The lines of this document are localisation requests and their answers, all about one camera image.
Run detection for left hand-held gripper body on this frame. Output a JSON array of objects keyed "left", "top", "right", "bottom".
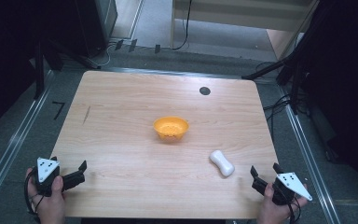
[{"left": 32, "top": 156, "right": 63, "bottom": 198}]

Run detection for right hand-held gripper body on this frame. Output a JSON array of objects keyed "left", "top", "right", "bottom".
[{"left": 271, "top": 169, "right": 313, "bottom": 206}]

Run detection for white soap bar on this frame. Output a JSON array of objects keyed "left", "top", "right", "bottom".
[{"left": 209, "top": 149, "right": 236, "bottom": 178}]

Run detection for orange bowl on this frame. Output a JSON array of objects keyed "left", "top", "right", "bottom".
[{"left": 152, "top": 116, "right": 190, "bottom": 142}]

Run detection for person's right hand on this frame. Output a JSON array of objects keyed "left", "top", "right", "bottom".
[{"left": 255, "top": 182, "right": 310, "bottom": 224}]

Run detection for person's left hand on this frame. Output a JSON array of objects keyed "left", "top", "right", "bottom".
[{"left": 25, "top": 167, "right": 67, "bottom": 224}]

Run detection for black metal stand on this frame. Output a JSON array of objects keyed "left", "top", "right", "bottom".
[
  {"left": 32, "top": 38, "right": 102, "bottom": 101},
  {"left": 241, "top": 46, "right": 316, "bottom": 116}
]

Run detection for dark cabinet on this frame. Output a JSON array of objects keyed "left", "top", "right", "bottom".
[{"left": 71, "top": 0, "right": 119, "bottom": 60}]

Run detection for white shelf unit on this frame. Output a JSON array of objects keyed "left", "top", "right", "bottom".
[{"left": 169, "top": 0, "right": 321, "bottom": 62}]

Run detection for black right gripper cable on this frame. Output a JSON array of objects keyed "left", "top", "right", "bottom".
[{"left": 279, "top": 186, "right": 303, "bottom": 224}]

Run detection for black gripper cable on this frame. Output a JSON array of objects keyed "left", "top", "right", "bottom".
[
  {"left": 23, "top": 170, "right": 46, "bottom": 217},
  {"left": 279, "top": 186, "right": 303, "bottom": 224}
]

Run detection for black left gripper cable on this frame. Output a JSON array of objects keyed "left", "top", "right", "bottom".
[{"left": 23, "top": 170, "right": 46, "bottom": 217}]

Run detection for metal floor rail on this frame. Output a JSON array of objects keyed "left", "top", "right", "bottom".
[
  {"left": 0, "top": 69, "right": 57, "bottom": 216},
  {"left": 278, "top": 85, "right": 343, "bottom": 224}
]

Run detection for black floor cables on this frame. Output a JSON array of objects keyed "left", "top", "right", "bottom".
[{"left": 261, "top": 61, "right": 309, "bottom": 139}]

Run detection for white floor cable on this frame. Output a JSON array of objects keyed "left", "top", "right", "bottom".
[{"left": 95, "top": 42, "right": 117, "bottom": 68}]

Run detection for black hanging cable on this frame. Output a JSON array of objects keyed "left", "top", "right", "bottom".
[{"left": 171, "top": 0, "right": 194, "bottom": 51}]

